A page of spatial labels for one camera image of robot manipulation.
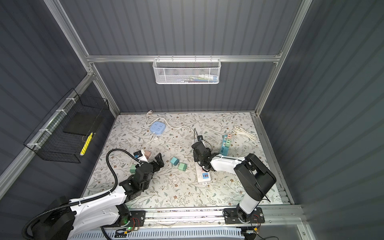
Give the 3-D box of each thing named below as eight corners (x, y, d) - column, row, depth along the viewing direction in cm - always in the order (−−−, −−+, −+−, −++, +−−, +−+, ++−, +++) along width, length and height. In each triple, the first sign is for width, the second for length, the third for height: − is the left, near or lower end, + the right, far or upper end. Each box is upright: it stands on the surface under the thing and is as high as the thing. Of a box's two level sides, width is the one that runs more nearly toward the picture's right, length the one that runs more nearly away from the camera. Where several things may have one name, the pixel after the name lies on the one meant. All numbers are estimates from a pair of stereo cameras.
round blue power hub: (150, 134, 110) (148, 131, 107) (152, 124, 116) (151, 121, 114) (164, 134, 110) (164, 131, 107) (166, 124, 116) (165, 121, 114)
